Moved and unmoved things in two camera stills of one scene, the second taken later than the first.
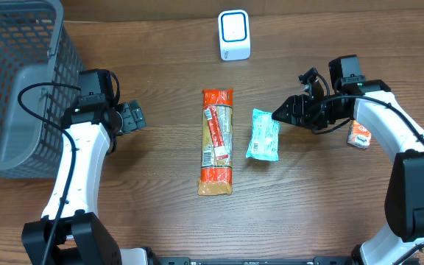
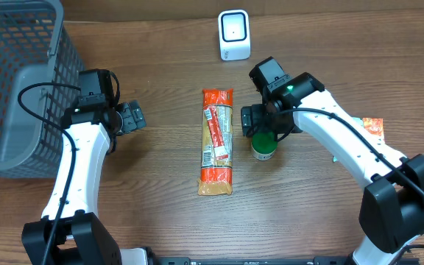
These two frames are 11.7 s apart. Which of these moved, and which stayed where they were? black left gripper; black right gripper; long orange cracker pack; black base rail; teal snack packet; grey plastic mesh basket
Moved: teal snack packet; black right gripper
Stayed: black base rail; grey plastic mesh basket; black left gripper; long orange cracker pack
